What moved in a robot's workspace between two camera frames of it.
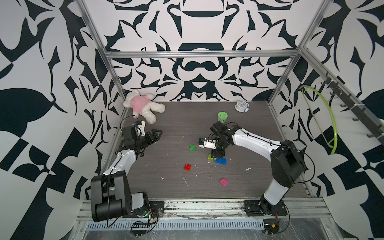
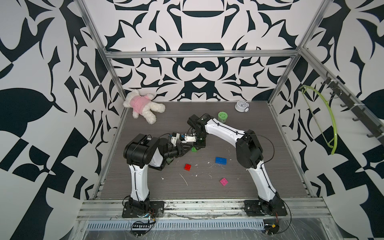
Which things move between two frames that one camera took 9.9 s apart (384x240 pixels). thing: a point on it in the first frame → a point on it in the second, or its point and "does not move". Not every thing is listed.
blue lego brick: x=221 y=161 does not move
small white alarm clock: x=242 y=106 does not move
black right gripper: x=216 y=154 → x=198 y=144
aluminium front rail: x=298 y=208 does not move
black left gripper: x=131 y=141 → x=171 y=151
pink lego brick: x=224 y=181 does not move
